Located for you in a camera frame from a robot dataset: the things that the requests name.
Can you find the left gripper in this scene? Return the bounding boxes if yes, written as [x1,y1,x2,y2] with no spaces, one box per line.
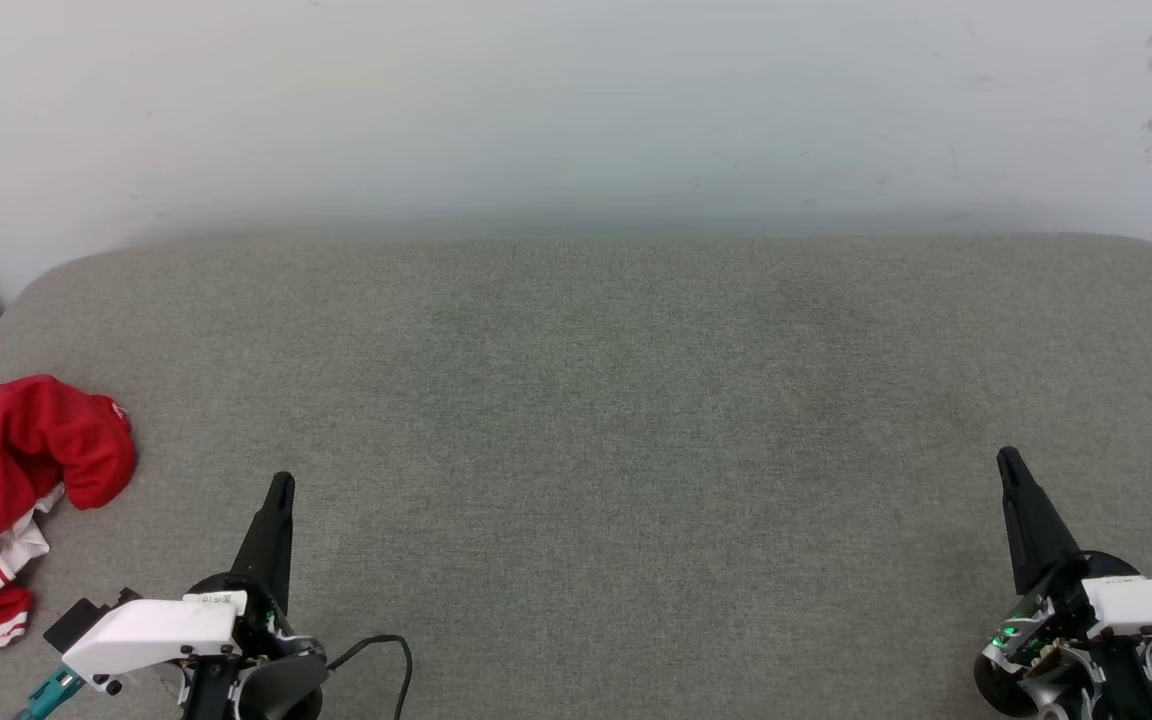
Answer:
[61,472,329,720]

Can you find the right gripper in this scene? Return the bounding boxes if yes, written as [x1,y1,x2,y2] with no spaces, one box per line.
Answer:
[973,446,1152,720]

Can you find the red basketball jersey white sleeves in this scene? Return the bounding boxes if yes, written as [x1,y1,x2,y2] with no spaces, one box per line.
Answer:
[0,375,138,679]

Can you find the thin black cable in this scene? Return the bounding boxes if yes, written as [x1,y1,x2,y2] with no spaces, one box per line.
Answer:
[324,634,414,720]

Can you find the teal left cable connector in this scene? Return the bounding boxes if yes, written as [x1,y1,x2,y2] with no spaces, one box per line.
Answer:
[14,664,87,720]

